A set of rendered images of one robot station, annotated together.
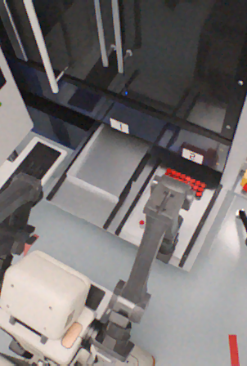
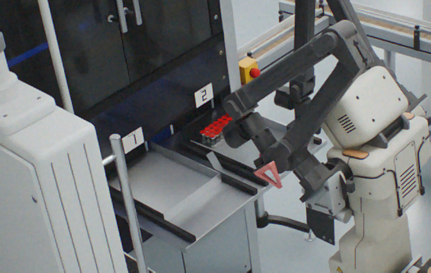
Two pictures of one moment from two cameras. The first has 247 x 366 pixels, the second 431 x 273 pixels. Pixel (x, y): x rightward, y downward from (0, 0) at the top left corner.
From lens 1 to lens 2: 2.22 m
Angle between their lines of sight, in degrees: 56
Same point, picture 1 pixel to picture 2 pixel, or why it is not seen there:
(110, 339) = (408, 95)
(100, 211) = (229, 197)
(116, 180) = (192, 181)
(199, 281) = not seen: outside the picture
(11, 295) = (365, 106)
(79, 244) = not seen: outside the picture
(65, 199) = (199, 225)
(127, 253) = not seen: outside the picture
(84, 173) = (167, 207)
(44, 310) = (384, 84)
